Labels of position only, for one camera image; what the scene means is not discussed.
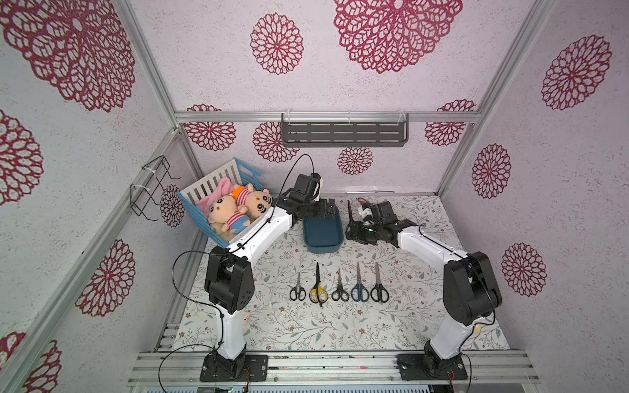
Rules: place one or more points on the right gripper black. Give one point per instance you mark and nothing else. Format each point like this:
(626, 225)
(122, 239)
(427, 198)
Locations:
(355, 230)

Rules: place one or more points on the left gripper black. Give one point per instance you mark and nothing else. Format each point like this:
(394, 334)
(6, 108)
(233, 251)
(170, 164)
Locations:
(322, 211)

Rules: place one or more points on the teal plastic storage box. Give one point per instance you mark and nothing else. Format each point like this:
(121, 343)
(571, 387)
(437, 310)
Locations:
(323, 235)

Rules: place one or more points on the large black scissors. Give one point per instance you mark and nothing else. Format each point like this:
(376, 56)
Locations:
(379, 293)

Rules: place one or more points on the blue handled scissors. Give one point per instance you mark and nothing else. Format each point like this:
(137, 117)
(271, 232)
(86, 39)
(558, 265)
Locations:
(359, 292)

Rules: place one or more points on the black grey scissors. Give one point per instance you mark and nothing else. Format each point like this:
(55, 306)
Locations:
(340, 294)

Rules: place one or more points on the small black scissors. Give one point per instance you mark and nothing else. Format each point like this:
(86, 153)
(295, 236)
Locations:
(297, 293)

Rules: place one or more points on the yellow black scissors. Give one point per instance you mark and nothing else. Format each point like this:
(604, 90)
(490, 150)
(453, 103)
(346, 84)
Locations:
(317, 294)

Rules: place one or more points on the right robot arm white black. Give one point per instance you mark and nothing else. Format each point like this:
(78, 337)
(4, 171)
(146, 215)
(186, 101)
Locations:
(470, 292)

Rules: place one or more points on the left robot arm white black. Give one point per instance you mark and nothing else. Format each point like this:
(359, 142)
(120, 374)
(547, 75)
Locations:
(229, 276)

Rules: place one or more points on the plush doll orange hat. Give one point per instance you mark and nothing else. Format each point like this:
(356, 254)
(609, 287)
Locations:
(257, 202)

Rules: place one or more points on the blue white slatted basket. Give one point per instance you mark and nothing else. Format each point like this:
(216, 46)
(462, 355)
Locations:
(239, 173)

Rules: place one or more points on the plush doll striped shirt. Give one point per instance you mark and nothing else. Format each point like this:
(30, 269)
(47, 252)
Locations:
(228, 215)

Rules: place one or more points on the pink plush toy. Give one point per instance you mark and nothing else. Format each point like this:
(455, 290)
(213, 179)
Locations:
(223, 189)

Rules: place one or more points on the grey wall shelf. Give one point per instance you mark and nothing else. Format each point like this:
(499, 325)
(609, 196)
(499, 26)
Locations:
(348, 134)

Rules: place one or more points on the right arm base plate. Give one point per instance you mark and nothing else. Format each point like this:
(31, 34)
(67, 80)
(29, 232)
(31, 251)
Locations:
(432, 367)

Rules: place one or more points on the black wire wall rack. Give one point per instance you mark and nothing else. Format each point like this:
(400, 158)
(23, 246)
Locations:
(141, 195)

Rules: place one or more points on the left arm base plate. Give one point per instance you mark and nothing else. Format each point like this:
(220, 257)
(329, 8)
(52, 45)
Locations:
(246, 368)

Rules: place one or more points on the aluminium front rail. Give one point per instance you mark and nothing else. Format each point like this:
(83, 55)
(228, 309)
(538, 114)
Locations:
(370, 369)

